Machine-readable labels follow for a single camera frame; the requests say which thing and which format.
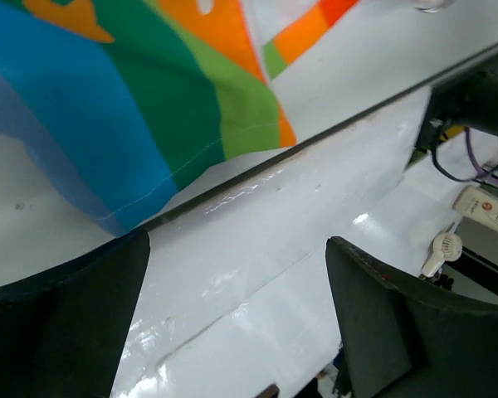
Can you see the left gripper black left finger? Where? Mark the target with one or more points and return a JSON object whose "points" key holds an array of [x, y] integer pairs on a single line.
{"points": [[62, 331]]}

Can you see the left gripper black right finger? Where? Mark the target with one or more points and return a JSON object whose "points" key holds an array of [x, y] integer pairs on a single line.
{"points": [[405, 337]]}

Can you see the colourful rainbow children's jacket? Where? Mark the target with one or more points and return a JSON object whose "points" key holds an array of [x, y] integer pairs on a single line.
{"points": [[123, 104]]}

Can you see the white handheld device background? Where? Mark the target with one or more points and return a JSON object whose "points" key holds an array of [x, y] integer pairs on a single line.
{"points": [[446, 247]]}

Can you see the white labelled box background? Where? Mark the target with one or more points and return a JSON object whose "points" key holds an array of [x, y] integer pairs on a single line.
{"points": [[479, 206]]}

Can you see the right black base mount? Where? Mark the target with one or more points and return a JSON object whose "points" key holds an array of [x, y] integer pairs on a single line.
{"points": [[466, 95]]}

